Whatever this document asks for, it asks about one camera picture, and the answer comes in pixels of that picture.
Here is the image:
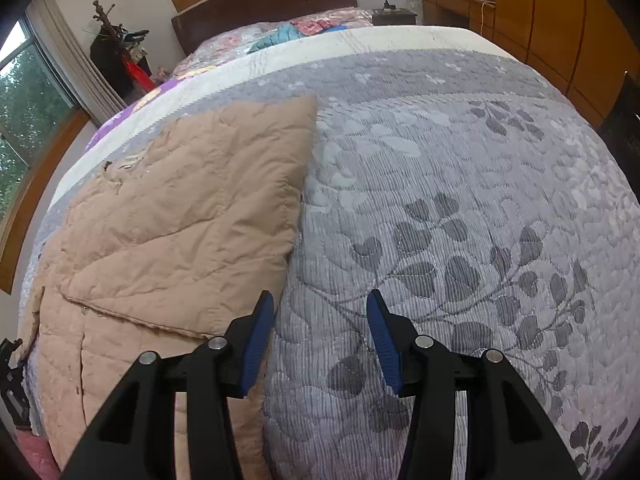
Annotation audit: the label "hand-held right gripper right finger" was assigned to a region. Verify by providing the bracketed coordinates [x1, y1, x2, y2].
[366, 290, 583, 480]

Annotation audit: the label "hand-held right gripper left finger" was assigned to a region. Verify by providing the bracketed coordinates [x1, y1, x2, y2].
[60, 291, 275, 480]

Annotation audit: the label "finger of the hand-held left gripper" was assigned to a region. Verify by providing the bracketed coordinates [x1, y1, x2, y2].
[0, 338, 31, 428]

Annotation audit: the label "tan quilted blanket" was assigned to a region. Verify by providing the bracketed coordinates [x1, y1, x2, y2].
[20, 94, 319, 480]

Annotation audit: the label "floral pillows with clothes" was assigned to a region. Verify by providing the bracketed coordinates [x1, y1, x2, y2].
[172, 6, 375, 73]

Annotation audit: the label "coat rack with dark clothes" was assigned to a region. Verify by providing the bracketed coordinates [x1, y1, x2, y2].
[90, 0, 153, 106]

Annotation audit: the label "pink cloth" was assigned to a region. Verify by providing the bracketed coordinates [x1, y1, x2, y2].
[12, 425, 61, 480]

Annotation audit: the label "grey floral bedspread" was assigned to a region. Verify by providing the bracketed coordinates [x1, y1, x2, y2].
[15, 25, 640, 480]

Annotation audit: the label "purple floral sheet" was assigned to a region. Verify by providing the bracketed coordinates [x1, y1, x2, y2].
[85, 67, 216, 153]

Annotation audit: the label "red cloth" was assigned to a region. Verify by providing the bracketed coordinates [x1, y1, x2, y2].
[125, 57, 153, 93]

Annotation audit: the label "large wooden framed window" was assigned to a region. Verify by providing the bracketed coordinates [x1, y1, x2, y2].
[0, 17, 93, 295]

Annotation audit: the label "teal cloth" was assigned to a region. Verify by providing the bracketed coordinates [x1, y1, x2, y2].
[248, 24, 306, 53]

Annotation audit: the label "dark nightstand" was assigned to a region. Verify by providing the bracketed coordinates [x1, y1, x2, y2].
[371, 7, 418, 27]

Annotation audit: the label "long beige curtain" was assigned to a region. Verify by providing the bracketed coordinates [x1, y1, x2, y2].
[27, 0, 128, 128]

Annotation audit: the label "dark wooden headboard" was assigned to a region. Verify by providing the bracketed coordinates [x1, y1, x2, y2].
[171, 0, 358, 57]

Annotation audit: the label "wooden desk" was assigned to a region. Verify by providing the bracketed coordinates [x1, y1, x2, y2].
[419, 0, 498, 43]

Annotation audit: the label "wooden wardrobe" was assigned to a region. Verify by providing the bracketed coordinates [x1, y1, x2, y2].
[492, 0, 640, 128]

